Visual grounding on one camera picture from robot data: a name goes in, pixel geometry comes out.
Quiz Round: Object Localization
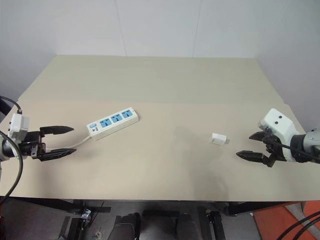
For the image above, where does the black table frame beam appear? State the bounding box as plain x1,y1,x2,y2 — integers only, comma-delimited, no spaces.
0,196,112,214
224,199,320,217

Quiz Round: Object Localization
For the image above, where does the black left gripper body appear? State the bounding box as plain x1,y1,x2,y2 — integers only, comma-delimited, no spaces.
18,130,48,161

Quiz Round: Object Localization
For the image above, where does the white blue power strip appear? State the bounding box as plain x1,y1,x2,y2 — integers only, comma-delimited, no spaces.
86,106,140,142

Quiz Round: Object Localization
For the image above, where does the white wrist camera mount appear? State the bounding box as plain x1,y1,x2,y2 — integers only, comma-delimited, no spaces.
257,107,297,161
6,112,31,146

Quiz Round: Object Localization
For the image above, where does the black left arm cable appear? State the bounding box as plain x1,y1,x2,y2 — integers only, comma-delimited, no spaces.
0,129,24,201

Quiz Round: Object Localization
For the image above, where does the dark rounded shape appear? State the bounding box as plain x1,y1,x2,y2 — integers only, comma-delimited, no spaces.
113,212,141,240

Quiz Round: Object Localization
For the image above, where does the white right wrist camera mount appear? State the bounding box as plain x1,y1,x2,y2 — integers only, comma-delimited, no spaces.
257,107,297,161

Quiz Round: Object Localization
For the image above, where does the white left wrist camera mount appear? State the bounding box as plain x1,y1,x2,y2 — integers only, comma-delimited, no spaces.
6,112,31,146

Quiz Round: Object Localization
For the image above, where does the black table leg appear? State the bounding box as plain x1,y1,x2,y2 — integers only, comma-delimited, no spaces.
204,209,224,240
65,216,84,240

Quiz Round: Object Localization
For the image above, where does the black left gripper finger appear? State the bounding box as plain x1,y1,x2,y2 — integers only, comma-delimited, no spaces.
39,147,78,163
39,125,75,138

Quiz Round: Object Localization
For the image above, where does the white plug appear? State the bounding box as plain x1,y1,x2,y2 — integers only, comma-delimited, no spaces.
208,132,232,146

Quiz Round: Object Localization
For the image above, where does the silver metal clamp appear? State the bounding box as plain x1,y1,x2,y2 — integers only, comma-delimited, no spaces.
80,208,92,221

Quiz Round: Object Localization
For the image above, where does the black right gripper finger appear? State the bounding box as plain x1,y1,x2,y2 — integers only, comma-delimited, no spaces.
248,131,269,144
235,150,266,165

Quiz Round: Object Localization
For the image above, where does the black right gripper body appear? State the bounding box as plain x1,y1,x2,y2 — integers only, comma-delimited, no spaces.
261,128,286,169

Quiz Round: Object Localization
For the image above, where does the white power cable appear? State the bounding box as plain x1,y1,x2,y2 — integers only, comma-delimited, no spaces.
46,133,92,154

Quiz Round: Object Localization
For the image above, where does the orange floor mat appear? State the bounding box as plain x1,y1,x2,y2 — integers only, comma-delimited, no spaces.
252,199,320,240

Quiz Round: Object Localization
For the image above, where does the black floor cable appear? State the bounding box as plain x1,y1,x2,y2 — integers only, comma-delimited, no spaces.
296,224,320,240
281,211,320,240

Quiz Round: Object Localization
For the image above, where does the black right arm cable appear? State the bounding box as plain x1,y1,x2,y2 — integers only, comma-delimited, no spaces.
264,137,320,162

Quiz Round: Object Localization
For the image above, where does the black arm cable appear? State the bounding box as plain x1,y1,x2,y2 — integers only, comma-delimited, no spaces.
264,137,320,162
0,129,24,201

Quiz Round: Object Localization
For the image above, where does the black left camera cable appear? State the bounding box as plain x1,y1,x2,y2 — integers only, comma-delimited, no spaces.
0,95,23,115

